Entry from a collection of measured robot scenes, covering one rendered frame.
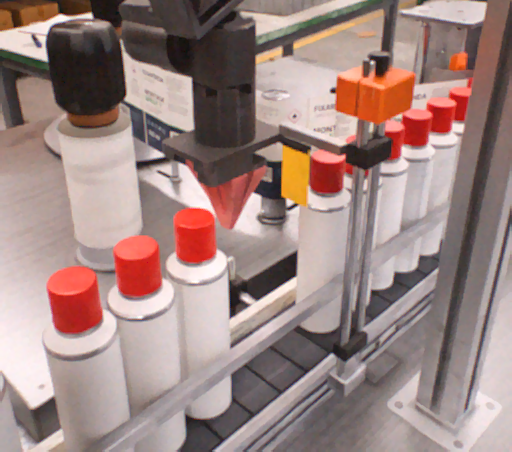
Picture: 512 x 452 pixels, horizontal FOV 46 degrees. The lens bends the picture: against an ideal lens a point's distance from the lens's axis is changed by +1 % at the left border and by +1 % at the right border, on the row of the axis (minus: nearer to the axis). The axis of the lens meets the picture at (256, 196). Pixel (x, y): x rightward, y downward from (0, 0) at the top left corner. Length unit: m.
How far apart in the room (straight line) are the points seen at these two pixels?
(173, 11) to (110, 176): 0.30
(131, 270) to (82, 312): 0.05
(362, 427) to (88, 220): 0.39
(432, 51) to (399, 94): 0.51
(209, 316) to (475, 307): 0.23
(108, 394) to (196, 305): 0.10
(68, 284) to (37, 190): 0.59
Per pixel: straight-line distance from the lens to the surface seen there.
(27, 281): 0.80
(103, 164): 0.72
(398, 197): 0.68
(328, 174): 0.57
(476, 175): 0.53
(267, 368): 0.64
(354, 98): 0.45
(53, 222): 0.91
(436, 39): 0.96
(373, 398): 0.69
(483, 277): 0.56
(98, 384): 0.46
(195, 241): 0.47
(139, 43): 0.57
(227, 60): 0.51
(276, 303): 0.67
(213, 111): 0.53
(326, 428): 0.66
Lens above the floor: 1.33
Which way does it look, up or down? 29 degrees down
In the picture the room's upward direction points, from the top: straight up
